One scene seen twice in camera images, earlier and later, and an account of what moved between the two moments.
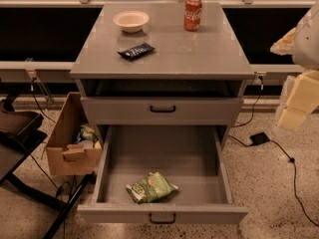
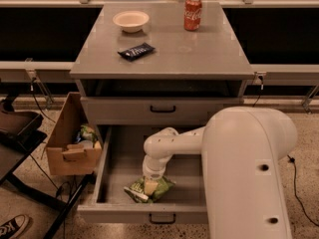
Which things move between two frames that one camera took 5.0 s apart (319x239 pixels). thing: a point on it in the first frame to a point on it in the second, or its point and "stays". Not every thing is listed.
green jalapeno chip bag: (151, 189) stays
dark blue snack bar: (133, 53) stays
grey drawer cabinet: (141, 67) stays
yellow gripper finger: (305, 93) to (154, 168)
